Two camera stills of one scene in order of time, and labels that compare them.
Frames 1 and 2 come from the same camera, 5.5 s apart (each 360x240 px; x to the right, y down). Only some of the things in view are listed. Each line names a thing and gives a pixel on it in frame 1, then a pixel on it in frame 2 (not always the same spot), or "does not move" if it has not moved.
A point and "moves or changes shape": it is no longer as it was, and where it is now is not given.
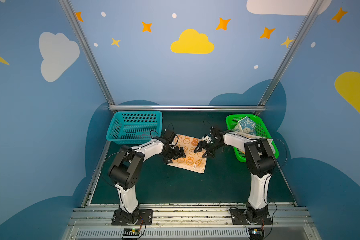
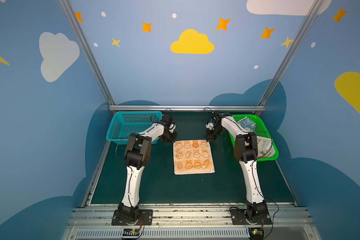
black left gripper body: (174, 152) -> (170, 135)
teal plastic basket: (135, 128) does not move
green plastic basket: (231, 121) does not move
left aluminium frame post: (89, 49) does not move
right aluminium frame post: (270, 87) does not move
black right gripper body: (209, 146) -> (211, 134)
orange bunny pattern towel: (193, 161) moves or changes shape
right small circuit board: (256, 233) does not move
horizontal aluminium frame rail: (186, 108) does not move
